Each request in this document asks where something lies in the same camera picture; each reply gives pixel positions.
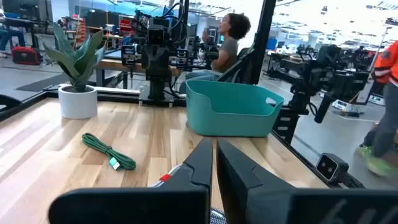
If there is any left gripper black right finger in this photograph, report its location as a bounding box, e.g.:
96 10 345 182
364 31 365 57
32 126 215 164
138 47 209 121
216 139 398 224

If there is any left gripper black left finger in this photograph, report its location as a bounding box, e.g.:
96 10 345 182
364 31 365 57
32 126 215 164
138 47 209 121
48 138 214 224

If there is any white cable with red tie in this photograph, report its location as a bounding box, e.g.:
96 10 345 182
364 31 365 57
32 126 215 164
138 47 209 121
149 164 183 188

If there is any black white braided cable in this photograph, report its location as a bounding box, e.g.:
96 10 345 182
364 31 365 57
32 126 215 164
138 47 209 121
210 207 227 224

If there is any green USB-C cable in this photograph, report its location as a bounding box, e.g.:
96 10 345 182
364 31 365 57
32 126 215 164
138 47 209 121
81 133 137 171

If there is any teal plastic bin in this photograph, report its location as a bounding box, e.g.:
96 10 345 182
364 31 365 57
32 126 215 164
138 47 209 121
185 79 285 138

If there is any person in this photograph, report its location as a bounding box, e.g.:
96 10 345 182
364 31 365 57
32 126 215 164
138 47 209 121
357 40 398 178
179 12 252 94

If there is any white plant pot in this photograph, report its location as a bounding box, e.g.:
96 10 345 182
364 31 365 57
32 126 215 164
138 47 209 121
58 83 98 120

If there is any green snake plant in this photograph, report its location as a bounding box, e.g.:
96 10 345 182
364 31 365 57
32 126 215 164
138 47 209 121
36 22 108 93

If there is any red black bag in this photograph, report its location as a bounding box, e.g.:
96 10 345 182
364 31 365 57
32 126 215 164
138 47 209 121
11 45 41 66

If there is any black table-level camera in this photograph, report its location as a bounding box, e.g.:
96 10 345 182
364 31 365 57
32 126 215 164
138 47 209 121
315 152 351 184

